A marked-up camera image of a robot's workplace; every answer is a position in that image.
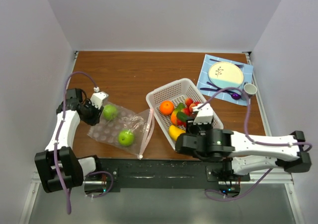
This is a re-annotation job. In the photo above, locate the blue checked cloth napkin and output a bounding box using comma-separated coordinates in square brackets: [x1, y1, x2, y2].
[196, 54, 253, 97]

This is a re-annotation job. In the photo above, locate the purple plastic knife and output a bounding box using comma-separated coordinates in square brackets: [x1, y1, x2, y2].
[209, 59, 245, 68]

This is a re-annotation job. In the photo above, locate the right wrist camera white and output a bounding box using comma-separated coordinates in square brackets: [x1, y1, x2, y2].
[192, 104, 214, 125]

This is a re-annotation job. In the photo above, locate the fake red grape bunch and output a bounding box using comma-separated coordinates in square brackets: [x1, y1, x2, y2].
[177, 98, 200, 127]

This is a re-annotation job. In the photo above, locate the purple plastic spoon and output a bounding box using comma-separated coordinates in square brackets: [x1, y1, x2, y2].
[206, 81, 241, 100]

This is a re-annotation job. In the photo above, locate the orange fake orange front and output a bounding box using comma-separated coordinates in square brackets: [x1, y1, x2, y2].
[159, 100, 174, 116]

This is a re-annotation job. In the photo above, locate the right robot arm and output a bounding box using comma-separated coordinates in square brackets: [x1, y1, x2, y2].
[175, 119, 312, 181]

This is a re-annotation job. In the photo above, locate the white perforated plastic basket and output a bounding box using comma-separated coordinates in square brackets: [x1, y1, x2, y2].
[145, 77, 224, 150]

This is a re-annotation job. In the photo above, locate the green fake apple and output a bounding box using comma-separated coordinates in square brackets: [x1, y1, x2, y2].
[117, 130, 135, 147]
[103, 104, 118, 121]

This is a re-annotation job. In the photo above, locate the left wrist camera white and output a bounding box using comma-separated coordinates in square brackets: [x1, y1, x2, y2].
[90, 86, 109, 109]

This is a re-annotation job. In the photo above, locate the aluminium frame rail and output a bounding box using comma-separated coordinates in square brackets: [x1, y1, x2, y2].
[242, 50, 304, 224]

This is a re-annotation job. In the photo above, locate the purple plastic fork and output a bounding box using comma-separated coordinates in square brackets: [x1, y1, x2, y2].
[199, 87, 232, 94]

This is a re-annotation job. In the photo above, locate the green fake apple top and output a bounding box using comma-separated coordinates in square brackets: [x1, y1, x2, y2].
[103, 104, 118, 121]

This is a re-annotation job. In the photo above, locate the white grey mug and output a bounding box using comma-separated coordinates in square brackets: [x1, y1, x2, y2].
[243, 82, 257, 99]

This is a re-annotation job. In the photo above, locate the yellow fake lemon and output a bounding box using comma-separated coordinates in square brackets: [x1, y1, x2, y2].
[168, 125, 186, 141]

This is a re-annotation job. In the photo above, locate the clear zip top bag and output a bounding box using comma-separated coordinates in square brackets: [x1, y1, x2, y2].
[87, 102, 155, 159]

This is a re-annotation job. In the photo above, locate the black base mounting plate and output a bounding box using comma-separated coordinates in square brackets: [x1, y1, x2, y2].
[62, 156, 249, 194]

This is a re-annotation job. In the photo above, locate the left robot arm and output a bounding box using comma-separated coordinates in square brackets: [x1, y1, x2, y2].
[34, 88, 108, 193]

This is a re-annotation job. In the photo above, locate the round cream blue plate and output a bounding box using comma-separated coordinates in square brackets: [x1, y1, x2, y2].
[208, 62, 244, 88]

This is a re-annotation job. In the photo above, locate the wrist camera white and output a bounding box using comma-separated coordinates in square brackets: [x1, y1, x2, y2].
[192, 104, 214, 125]
[90, 86, 109, 109]

